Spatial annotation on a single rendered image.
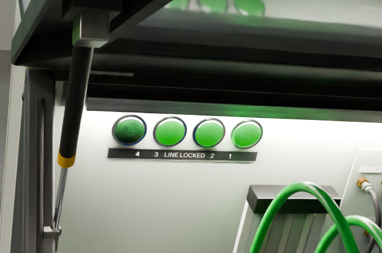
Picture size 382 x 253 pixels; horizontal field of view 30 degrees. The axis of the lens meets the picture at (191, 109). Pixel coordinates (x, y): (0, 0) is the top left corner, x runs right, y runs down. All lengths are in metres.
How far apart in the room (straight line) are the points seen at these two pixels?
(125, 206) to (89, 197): 0.06
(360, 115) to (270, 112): 0.15
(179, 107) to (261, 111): 0.12
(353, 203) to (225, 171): 0.24
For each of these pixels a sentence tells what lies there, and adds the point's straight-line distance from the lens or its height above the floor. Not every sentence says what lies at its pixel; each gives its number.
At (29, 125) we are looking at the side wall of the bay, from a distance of 0.95.
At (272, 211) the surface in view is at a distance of 1.03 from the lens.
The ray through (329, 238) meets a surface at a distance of 1.05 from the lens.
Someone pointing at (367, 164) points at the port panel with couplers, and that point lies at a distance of 1.19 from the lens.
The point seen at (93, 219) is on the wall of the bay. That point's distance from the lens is 1.10.
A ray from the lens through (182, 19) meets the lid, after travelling 0.68.
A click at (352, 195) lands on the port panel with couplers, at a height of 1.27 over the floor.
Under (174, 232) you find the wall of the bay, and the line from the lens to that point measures 1.14.
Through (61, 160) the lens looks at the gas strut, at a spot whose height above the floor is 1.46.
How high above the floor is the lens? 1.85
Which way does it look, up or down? 25 degrees down
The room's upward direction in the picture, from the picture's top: 11 degrees clockwise
